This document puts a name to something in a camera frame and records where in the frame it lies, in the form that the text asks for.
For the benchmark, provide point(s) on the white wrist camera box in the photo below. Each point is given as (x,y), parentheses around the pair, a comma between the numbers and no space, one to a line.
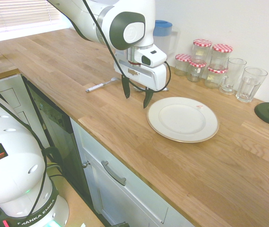
(156,56)

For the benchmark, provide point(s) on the black dishwasher front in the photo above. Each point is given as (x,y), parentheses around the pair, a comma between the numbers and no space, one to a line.
(61,132)

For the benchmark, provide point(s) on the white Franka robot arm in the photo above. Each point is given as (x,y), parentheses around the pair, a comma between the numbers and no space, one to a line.
(13,170)

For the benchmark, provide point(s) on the round metal cabinet knob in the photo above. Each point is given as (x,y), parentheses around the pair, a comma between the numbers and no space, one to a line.
(86,164)

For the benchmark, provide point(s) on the white cabinet drawer front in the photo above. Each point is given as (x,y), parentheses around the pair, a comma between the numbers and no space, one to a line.
(129,201)

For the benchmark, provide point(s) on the clear pitcher with blue lid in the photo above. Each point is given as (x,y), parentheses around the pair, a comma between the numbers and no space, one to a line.
(165,35)

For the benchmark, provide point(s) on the white window blinds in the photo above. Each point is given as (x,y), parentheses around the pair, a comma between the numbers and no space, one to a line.
(18,14)

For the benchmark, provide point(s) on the tall jar red checkered lid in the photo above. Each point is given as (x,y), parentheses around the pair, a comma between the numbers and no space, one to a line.
(221,55)
(201,50)

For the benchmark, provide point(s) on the white plate with gold rim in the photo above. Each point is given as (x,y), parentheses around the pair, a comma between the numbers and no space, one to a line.
(182,119)

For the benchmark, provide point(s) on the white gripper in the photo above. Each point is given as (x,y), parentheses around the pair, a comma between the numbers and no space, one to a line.
(156,78)

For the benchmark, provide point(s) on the small jar red checkered lid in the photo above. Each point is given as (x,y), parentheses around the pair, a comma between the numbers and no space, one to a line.
(213,78)
(195,72)
(182,66)

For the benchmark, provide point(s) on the silver metal fork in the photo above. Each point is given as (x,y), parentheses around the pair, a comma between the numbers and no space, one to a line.
(96,87)

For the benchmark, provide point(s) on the white side cabinet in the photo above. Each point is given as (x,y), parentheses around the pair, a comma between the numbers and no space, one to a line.
(9,89)

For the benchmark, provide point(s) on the clear faceted glass tumbler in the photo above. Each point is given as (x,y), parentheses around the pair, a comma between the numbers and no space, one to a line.
(250,85)

